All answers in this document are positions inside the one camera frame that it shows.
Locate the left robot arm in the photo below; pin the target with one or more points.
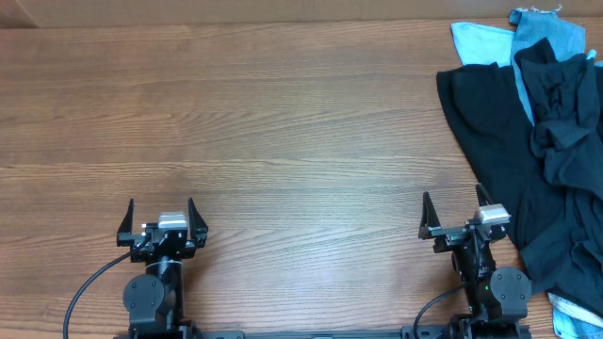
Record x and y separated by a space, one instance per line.
155 299

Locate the light blue shirt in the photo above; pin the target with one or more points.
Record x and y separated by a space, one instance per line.
482 44

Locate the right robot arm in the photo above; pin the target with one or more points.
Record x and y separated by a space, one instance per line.
497 297

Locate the black t-shirt pile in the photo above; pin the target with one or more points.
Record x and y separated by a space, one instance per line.
557 228

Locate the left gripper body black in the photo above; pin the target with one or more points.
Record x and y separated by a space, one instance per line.
138 249

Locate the dark green t-shirt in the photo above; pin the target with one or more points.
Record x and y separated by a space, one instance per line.
565 101

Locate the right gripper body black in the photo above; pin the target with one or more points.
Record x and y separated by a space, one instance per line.
460 234

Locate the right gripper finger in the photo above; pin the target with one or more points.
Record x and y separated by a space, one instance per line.
483 196
429 223

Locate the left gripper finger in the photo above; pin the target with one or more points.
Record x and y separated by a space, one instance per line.
127 222
197 224

